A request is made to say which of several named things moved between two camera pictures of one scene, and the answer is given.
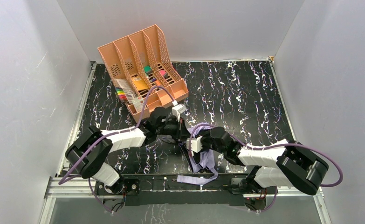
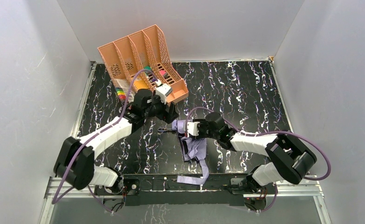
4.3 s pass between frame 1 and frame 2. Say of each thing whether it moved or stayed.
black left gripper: moved
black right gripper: moved
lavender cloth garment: moved
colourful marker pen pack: stayed
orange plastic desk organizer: stayed
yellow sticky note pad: stayed
